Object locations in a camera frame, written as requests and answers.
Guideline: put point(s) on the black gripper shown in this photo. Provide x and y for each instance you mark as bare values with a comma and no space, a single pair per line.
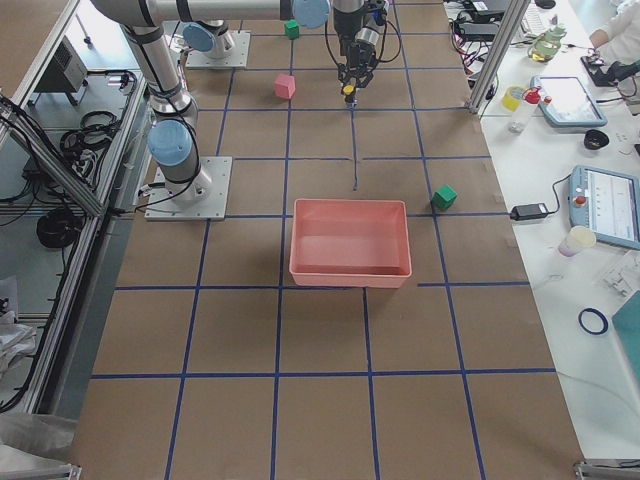
357,53

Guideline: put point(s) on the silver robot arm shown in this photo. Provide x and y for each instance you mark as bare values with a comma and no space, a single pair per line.
172,141
358,25

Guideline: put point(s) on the pink foam cube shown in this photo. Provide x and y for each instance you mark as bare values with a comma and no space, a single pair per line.
284,86

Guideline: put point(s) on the yellow tape roll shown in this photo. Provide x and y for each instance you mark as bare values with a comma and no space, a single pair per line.
512,97

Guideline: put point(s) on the green foam cube near tray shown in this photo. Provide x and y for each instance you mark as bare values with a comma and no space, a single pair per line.
444,197

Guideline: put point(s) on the pink plastic tray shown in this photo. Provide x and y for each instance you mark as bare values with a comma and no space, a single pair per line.
350,243

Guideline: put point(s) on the teach pendant far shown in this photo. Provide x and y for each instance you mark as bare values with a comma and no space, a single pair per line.
571,104

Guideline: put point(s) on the teach pendant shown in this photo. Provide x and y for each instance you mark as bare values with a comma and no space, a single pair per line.
607,203
571,104

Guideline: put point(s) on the black power adapter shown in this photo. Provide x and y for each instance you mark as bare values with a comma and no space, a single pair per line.
525,212

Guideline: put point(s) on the teach pendant near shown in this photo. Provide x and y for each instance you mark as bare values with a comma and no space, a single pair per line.
607,203

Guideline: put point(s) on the blue tape roll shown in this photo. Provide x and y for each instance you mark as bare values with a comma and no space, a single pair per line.
593,322

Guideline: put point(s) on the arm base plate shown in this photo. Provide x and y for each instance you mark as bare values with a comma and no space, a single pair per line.
206,198
208,51

